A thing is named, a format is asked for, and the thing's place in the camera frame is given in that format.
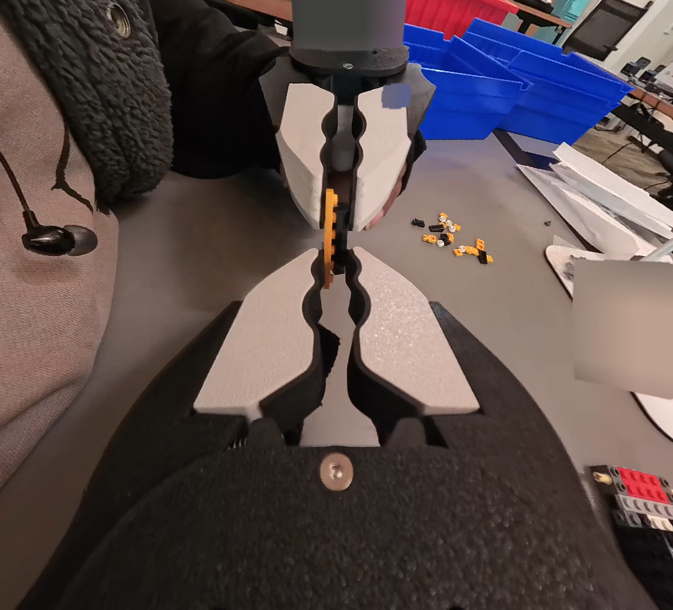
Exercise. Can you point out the black earbud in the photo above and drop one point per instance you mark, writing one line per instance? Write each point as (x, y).
(58, 241)

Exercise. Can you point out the white oval tray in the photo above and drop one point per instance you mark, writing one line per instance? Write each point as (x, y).
(560, 273)

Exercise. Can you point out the cluster of small lego parts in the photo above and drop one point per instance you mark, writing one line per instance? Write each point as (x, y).
(452, 242)

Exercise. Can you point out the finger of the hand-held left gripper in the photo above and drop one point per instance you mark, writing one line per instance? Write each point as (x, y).
(384, 158)
(302, 147)

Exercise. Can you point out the beige shirt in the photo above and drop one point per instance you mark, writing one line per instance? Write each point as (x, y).
(47, 331)

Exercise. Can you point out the person's left forearm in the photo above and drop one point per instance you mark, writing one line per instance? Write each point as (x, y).
(210, 94)

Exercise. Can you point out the long orange lego plate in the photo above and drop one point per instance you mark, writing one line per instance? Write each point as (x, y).
(330, 236)

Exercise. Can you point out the small black white lego assembly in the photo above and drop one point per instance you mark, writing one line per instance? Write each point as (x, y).
(344, 236)

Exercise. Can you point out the open lego instruction booklet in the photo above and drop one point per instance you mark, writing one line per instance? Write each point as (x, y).
(594, 200)

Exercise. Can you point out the partly built lego car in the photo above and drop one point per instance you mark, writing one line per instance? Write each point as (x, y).
(641, 515)

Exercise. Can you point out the person's left hand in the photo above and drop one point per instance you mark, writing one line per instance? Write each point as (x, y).
(397, 197)

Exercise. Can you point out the blue plastic bin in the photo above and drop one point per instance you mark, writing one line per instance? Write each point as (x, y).
(504, 37)
(573, 100)
(462, 100)

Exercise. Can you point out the black office chair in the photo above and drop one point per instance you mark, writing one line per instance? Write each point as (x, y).
(604, 26)

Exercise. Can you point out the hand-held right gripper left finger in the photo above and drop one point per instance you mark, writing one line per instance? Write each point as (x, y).
(257, 347)

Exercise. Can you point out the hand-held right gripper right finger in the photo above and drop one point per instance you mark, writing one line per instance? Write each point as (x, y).
(415, 352)

